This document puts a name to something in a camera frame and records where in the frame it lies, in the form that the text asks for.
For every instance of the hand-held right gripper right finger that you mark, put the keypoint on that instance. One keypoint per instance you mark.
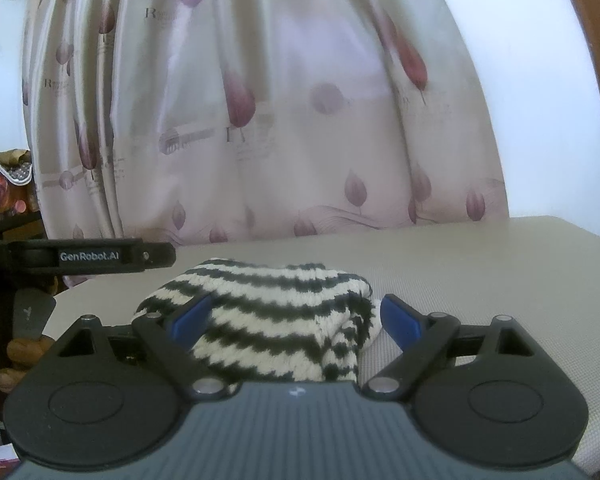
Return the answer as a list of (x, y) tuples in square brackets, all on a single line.
[(397, 317)]

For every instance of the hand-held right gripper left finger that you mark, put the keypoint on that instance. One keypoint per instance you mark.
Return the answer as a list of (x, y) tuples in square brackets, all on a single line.
[(192, 317)]

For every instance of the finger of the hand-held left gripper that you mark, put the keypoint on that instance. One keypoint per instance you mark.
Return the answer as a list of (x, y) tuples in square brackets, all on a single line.
[(90, 256)]

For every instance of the black and white striped sweater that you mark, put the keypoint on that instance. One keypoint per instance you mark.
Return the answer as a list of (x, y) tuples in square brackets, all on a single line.
[(275, 320)]

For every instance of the person's left hand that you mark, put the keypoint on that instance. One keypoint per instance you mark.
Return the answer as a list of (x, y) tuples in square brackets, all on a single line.
[(27, 352)]

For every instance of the grey woven mattress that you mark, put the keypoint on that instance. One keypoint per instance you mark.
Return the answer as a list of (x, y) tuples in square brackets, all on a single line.
[(480, 270)]

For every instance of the colourful patterned cloth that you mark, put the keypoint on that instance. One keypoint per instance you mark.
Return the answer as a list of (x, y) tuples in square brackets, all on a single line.
[(10, 180)]

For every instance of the pink leaf-print curtain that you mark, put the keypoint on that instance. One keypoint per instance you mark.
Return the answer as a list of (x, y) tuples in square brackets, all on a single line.
[(280, 110)]

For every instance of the brown wooden door frame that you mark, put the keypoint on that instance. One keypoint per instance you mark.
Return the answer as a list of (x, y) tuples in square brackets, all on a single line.
[(587, 35)]

